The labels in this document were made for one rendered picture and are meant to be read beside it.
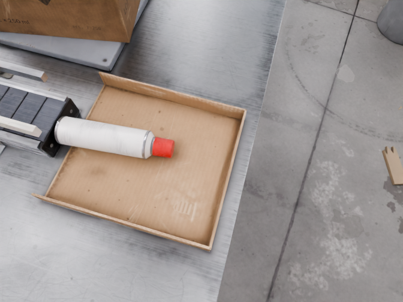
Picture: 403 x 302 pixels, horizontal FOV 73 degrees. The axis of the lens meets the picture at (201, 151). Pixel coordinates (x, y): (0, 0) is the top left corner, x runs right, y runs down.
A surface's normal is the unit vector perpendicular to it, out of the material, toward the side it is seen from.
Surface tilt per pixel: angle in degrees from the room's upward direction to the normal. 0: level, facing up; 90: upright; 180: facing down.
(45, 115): 0
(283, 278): 0
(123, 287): 0
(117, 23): 90
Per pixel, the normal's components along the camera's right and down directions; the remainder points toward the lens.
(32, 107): 0.03, -0.40
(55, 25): -0.08, 0.91
